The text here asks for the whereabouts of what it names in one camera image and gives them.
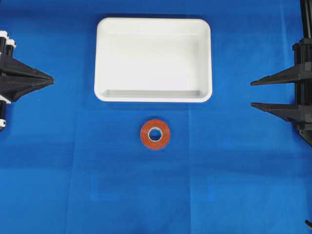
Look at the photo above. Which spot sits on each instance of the orange roll of tape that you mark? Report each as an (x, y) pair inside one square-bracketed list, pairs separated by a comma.
[(157, 125)]

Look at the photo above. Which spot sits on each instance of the white rectangular plastic case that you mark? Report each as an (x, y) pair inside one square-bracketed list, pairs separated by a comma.
[(153, 60)]

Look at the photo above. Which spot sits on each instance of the black object bottom right edge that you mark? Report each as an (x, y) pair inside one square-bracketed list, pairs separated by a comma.
[(308, 223)]

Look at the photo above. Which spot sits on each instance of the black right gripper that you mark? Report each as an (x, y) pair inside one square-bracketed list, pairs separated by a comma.
[(301, 113)]

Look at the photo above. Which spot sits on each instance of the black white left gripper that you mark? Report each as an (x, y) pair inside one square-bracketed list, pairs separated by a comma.
[(28, 79)]

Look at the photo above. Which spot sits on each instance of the blue table cloth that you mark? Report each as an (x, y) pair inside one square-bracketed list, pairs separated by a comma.
[(73, 164)]

